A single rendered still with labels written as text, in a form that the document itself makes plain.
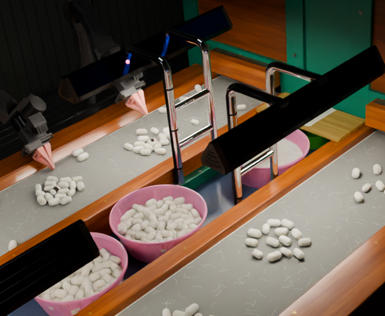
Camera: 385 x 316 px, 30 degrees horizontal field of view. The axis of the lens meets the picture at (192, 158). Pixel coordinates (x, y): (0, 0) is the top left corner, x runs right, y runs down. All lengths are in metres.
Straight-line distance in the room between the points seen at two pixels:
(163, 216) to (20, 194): 0.46
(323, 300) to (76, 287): 0.60
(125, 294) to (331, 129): 0.88
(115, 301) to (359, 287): 0.56
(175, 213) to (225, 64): 0.76
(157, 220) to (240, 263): 0.31
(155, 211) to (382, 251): 0.62
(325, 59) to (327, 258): 0.77
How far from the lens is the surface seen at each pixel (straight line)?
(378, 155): 2.21
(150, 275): 1.77
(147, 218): 2.01
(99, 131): 2.41
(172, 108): 2.02
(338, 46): 2.30
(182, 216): 1.98
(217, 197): 2.15
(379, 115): 2.21
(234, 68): 2.54
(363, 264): 1.77
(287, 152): 2.24
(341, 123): 2.29
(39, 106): 2.25
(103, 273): 1.84
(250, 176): 2.14
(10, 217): 2.12
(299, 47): 2.39
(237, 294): 1.73
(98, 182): 2.18
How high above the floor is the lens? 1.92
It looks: 32 degrees down
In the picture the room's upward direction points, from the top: 6 degrees counter-clockwise
